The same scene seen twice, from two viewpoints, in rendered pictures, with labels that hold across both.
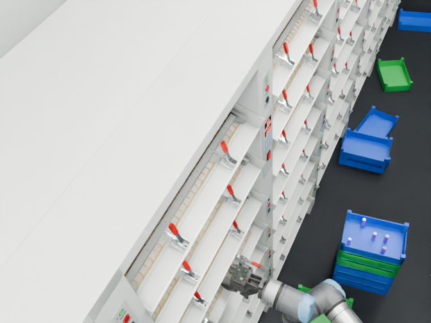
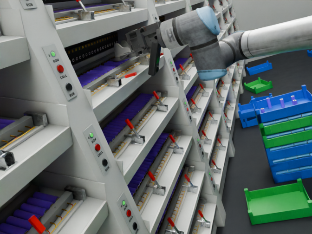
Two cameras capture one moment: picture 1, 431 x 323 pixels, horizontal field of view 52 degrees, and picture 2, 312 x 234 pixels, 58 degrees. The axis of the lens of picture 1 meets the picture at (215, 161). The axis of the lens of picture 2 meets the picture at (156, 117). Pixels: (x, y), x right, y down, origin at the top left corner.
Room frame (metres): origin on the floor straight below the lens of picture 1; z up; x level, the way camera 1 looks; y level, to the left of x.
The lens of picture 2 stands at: (-0.33, 0.16, 1.09)
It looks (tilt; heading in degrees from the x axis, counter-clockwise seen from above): 17 degrees down; 352
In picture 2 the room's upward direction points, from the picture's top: 21 degrees counter-clockwise
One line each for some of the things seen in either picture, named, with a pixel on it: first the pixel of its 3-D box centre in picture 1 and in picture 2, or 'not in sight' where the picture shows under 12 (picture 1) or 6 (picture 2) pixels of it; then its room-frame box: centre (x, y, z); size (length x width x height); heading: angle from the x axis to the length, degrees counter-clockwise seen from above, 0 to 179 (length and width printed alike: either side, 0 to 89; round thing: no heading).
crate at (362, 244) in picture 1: (374, 236); (282, 103); (1.01, -0.73, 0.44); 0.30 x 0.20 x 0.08; 63
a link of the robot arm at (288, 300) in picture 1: (294, 303); (196, 26); (0.53, -0.18, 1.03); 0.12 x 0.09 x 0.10; 55
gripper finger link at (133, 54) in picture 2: (231, 283); (132, 54); (0.64, 0.02, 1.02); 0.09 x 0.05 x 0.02; 63
